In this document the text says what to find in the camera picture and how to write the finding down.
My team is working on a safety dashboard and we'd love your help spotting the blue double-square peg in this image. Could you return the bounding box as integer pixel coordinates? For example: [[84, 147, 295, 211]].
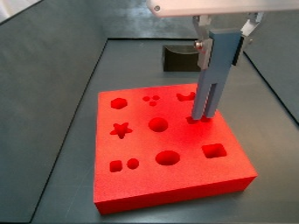
[[191, 29, 242, 120]]

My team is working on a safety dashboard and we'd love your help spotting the red foam shape board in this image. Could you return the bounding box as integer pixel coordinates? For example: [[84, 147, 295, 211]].
[[94, 84, 258, 214]]

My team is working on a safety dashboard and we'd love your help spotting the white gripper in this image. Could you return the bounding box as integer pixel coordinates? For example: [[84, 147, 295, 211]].
[[146, 0, 299, 70]]

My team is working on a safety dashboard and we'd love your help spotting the black curved holder stand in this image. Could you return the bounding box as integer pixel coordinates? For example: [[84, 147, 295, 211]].
[[163, 45, 200, 72]]

